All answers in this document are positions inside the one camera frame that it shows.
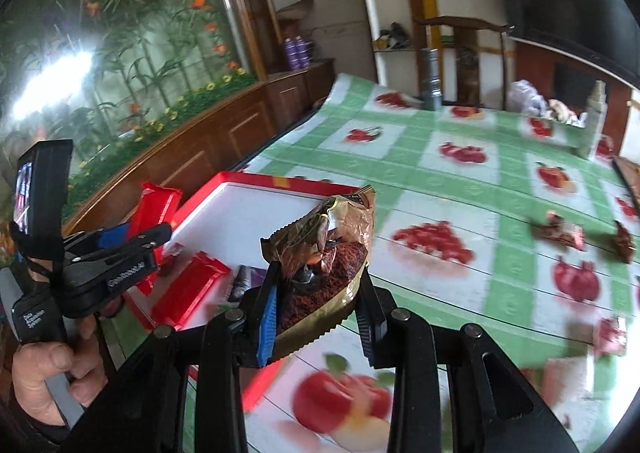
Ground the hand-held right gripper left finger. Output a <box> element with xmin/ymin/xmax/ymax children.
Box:
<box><xmin>60</xmin><ymin>260</ymin><xmax>281</xmax><ymax>453</ymax></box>

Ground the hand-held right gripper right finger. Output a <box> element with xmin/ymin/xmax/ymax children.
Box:
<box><xmin>352</xmin><ymin>268</ymin><xmax>583</xmax><ymax>453</ymax></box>

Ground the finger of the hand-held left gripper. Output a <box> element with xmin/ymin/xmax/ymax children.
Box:
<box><xmin>62</xmin><ymin>224</ymin><xmax>136</xmax><ymax>254</ymax></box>
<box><xmin>100</xmin><ymin>223</ymin><xmax>173</xmax><ymax>268</ymax></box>

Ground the long red snack packet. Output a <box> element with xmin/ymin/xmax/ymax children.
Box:
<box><xmin>125</xmin><ymin>182</ymin><xmax>184</xmax><ymax>296</ymax></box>
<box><xmin>150</xmin><ymin>252</ymin><xmax>232</xmax><ymax>326</ymax></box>

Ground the black purple snack packet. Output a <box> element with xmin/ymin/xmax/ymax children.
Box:
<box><xmin>227</xmin><ymin>265</ymin><xmax>268</xmax><ymax>304</ymax></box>

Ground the gold brown snack packet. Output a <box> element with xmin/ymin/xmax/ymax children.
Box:
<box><xmin>260</xmin><ymin>184</ymin><xmax>377</xmax><ymax>364</ymax></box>

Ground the red gift box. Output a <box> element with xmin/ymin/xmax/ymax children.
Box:
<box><xmin>117</xmin><ymin>170</ymin><xmax>366</xmax><ymax>401</ymax></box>

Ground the dark red foil snack packet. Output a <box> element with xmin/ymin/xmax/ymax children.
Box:
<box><xmin>530</xmin><ymin>210</ymin><xmax>586</xmax><ymax>251</ymax></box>

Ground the pink snack packet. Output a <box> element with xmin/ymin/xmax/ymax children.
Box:
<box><xmin>592</xmin><ymin>315</ymin><xmax>628</xmax><ymax>356</ymax></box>

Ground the dark red triangular snack packet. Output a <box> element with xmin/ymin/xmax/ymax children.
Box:
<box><xmin>612</xmin><ymin>220</ymin><xmax>638</xmax><ymax>264</ymax></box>

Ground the person's left hand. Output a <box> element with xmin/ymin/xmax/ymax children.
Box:
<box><xmin>11</xmin><ymin>315</ymin><xmax>108</xmax><ymax>426</ymax></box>

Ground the brown wooden cabinet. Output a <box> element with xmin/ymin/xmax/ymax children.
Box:
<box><xmin>62</xmin><ymin>58</ymin><xmax>336</xmax><ymax>234</ymax></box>

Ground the grey metal cup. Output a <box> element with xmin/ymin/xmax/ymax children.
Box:
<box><xmin>419</xmin><ymin>47</ymin><xmax>443</xmax><ymax>111</ymax></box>

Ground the torn cardboard box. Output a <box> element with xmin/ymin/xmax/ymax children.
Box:
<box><xmin>277</xmin><ymin>0</ymin><xmax>316</xmax><ymax>34</ymax></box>

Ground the white plastic bag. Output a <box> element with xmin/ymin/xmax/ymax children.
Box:
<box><xmin>507</xmin><ymin>80</ymin><xmax>548</xmax><ymax>116</ymax></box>

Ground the wooden chair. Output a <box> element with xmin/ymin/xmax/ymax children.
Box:
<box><xmin>412</xmin><ymin>16</ymin><xmax>516</xmax><ymax>109</ymax></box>

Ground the beige crumpled bag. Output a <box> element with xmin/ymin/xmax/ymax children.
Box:
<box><xmin>547</xmin><ymin>100</ymin><xmax>588</xmax><ymax>126</ymax></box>

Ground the dark bundled object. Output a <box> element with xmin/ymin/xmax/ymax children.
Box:
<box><xmin>377</xmin><ymin>23</ymin><xmax>413</xmax><ymax>50</ymax></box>

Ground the white spray bottle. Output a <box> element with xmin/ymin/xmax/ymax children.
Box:
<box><xmin>575</xmin><ymin>80</ymin><xmax>608</xmax><ymax>159</ymax></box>

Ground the brown patterned bag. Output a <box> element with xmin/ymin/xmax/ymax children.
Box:
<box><xmin>612</xmin><ymin>156</ymin><xmax>640</xmax><ymax>214</ymax></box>

